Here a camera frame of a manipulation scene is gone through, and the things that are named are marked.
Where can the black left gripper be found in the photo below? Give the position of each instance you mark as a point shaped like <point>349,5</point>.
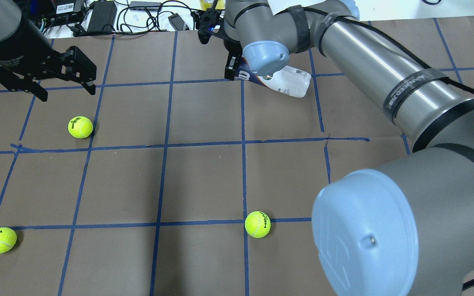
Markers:
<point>19,52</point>

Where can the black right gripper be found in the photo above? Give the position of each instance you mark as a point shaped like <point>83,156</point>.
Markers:
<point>231,67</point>

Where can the clear tennis ball can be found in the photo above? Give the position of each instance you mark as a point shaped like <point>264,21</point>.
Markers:
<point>288,81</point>

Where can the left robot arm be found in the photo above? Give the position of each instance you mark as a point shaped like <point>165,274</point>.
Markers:
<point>10,16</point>

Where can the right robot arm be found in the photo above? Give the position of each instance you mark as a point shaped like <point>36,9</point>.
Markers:
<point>405,228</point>

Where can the tennis ball near left gripper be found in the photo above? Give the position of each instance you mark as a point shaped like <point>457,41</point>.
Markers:
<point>80,127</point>

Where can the Head tennis ball centre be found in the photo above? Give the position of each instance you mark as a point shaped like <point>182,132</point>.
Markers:
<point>257,224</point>

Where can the yellow tape roll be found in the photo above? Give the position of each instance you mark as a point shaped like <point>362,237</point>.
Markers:
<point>206,4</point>

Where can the black small device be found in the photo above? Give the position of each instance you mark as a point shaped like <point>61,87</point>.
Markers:
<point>178,23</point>

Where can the grey usb hub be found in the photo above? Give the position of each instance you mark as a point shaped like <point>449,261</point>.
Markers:
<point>144,6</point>

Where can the black power adapter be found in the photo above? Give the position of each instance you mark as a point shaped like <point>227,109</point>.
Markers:
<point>102,17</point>

